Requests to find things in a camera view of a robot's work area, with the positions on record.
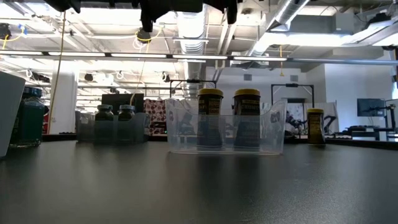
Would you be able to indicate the silver spiral ventilation duct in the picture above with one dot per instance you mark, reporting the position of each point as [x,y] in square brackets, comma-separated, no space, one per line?
[191,37]
[292,11]

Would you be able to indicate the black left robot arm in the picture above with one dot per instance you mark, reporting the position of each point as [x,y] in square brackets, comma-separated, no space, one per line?
[62,4]

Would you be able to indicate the black metal rig frame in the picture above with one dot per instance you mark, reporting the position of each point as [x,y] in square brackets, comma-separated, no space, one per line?
[292,85]
[192,81]

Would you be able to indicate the yellow hanging power plug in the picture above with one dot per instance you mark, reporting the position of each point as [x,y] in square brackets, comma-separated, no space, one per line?
[281,74]

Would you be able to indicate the black computer monitor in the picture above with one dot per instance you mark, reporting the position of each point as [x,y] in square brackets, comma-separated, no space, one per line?
[122,99]

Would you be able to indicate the black ceiling-mounted camera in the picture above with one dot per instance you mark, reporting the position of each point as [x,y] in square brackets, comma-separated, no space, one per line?
[143,35]

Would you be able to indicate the dark wall screen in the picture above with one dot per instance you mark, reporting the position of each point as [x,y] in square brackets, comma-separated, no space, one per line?
[370,107]

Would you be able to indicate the dark translucent plastic bin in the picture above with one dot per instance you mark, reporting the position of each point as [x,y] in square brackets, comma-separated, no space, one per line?
[84,132]

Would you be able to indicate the black ceiling-hung device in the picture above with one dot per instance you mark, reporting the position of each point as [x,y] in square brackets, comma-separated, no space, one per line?
[4,31]

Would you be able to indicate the red patterned white panel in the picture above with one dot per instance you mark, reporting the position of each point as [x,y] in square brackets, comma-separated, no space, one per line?
[155,112]

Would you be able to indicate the clear plastic bin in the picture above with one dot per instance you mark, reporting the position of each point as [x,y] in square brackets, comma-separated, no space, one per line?
[183,137]

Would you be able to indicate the white plastic bin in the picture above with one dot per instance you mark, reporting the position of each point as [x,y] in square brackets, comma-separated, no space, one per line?
[9,118]

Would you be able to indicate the yellow-lidded dark spice jar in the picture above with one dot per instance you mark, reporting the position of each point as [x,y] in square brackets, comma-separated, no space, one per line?
[210,105]
[315,127]
[246,105]

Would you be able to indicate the long ceiling light rail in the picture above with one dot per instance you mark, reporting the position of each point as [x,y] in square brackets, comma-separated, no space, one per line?
[140,55]

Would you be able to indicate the white cloth partition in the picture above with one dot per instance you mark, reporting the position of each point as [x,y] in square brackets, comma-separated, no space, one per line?
[331,109]

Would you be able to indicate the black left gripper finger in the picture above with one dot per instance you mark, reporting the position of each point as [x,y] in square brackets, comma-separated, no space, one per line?
[232,15]
[146,21]

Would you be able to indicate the green glass spice jar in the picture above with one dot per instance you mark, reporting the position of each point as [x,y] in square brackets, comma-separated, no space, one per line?
[126,116]
[29,121]
[104,116]

